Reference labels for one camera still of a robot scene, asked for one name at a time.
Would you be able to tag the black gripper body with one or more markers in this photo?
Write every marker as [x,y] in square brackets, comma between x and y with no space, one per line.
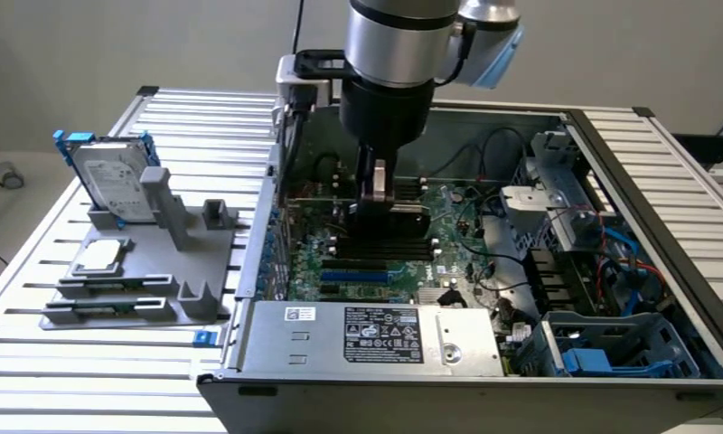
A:
[385,113]

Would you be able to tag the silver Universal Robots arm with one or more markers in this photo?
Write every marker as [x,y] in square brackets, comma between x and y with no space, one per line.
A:
[397,40]

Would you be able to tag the black RAM slots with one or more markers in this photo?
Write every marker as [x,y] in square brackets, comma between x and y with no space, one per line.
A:
[385,249]

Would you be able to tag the blue expansion slot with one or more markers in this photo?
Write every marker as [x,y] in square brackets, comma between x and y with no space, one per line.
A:
[352,275]

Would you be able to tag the green motherboard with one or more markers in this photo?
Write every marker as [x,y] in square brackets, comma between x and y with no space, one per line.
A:
[452,271]

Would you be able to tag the silver metal drive bay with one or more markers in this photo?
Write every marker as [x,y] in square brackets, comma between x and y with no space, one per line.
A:
[554,199]

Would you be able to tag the black finned heat sink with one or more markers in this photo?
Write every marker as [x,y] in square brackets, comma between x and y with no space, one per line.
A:
[551,276]

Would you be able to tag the grey power supply unit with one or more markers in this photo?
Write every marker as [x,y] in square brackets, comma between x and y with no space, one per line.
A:
[361,339]

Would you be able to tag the grey parts rack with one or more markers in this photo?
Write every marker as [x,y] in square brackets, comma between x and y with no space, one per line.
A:
[174,267]

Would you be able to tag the small blue clip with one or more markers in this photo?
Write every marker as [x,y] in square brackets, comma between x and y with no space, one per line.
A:
[205,338]

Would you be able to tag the silver CPU chip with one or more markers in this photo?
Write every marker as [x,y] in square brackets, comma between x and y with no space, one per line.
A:
[98,255]

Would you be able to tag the grey plastic disk cage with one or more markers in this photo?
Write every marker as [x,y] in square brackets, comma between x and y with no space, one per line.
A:
[614,343]

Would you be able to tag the grey caster wheel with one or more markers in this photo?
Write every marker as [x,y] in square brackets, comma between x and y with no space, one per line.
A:
[10,177]

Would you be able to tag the open black PC case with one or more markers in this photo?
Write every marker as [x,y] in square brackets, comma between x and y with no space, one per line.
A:
[638,398]

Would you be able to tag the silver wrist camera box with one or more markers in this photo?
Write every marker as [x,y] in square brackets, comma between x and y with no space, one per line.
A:
[301,86]

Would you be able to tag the hard disk in blue bracket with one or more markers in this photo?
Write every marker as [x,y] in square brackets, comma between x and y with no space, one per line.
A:
[110,181]

